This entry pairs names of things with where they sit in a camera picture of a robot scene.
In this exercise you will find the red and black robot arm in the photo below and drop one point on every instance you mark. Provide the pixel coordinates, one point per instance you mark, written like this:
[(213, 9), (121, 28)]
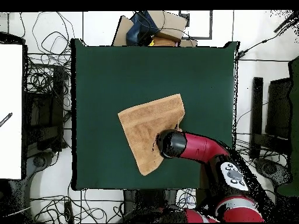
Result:
[(201, 147)]

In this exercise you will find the brown cardboard box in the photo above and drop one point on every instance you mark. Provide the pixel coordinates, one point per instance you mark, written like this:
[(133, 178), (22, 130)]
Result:
[(170, 23)]

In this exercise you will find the black pedestal leg with foot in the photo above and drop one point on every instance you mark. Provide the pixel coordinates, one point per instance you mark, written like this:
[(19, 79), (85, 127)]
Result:
[(38, 161), (271, 169)]

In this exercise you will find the black upright bar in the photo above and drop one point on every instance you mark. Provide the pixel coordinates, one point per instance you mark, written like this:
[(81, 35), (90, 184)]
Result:
[(257, 105)]

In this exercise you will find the dark green table cloth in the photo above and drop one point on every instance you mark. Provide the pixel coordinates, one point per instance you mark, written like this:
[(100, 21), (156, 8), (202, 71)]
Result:
[(105, 70)]

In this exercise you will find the orange terry towel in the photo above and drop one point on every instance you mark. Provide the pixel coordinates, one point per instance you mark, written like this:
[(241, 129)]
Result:
[(144, 123)]

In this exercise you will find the black equipment stand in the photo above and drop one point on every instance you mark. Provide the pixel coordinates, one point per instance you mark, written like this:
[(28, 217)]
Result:
[(44, 112)]

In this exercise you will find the white panel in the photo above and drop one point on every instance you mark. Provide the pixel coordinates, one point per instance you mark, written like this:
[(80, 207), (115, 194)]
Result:
[(10, 105)]

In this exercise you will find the flat brown cardboard sheet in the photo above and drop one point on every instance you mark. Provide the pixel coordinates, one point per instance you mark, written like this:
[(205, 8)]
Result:
[(122, 30)]

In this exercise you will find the striped black rod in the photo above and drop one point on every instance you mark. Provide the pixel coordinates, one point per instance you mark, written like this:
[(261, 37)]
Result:
[(6, 119)]

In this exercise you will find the blue garment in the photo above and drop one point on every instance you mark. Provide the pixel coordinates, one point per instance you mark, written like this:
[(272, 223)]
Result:
[(137, 30)]

